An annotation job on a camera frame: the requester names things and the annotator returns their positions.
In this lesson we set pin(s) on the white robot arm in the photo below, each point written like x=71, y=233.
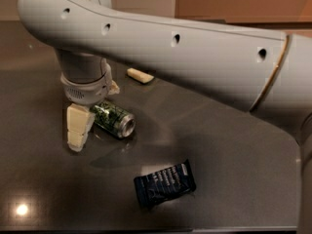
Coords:
x=264, y=72

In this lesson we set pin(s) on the green soda can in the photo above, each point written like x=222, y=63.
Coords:
x=114, y=119

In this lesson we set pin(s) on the yellow sponge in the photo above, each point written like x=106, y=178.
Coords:
x=140, y=76

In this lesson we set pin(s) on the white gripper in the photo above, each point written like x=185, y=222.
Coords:
x=85, y=93

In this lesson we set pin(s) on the blue snack wrapper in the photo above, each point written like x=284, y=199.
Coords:
x=164, y=185

